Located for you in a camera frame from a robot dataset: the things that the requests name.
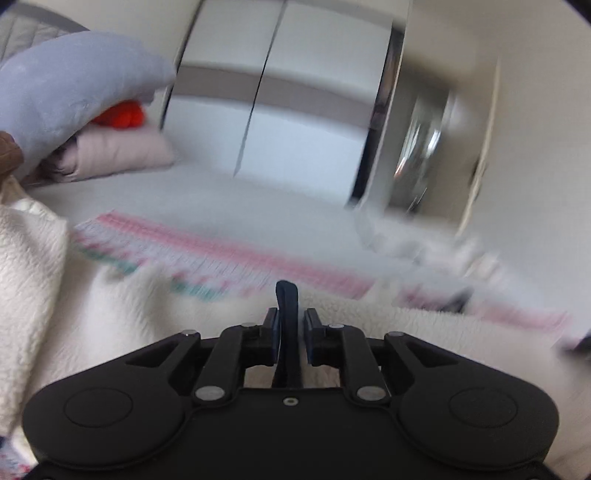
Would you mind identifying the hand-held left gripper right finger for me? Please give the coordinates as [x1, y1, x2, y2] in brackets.
[304, 307, 459, 408]

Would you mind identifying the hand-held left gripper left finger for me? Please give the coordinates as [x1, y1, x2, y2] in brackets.
[124, 307, 282, 408]

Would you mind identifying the dark blue strap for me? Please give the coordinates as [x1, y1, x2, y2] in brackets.
[271, 280, 302, 389]

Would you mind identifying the white fleece garment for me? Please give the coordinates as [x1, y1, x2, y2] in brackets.
[0, 175, 591, 464]

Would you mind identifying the pink striped blanket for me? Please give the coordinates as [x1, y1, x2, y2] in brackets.
[69, 210, 572, 334]

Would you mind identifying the white bed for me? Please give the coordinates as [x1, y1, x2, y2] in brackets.
[21, 157, 467, 282]

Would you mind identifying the crumpled white cloth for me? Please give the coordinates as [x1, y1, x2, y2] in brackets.
[355, 210, 506, 289]

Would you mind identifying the wardrobe mirror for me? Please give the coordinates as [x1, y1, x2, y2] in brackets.
[350, 21, 465, 219]

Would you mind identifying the white wardrobe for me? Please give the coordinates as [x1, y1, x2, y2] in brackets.
[159, 0, 408, 209]

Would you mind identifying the folded pale pink quilt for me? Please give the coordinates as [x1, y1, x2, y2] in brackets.
[44, 124, 177, 184]

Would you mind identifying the orange plush toy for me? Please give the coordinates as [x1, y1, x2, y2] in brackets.
[91, 99, 145, 130]

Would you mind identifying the brown plush toy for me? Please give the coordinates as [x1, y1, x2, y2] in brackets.
[0, 130, 25, 177]

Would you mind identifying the light blue plush toy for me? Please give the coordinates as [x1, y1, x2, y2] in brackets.
[0, 31, 177, 178]

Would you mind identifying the grey quilted headboard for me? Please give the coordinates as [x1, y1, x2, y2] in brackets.
[0, 10, 90, 68]

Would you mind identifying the cream door frame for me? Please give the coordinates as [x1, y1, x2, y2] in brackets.
[455, 55, 506, 236]

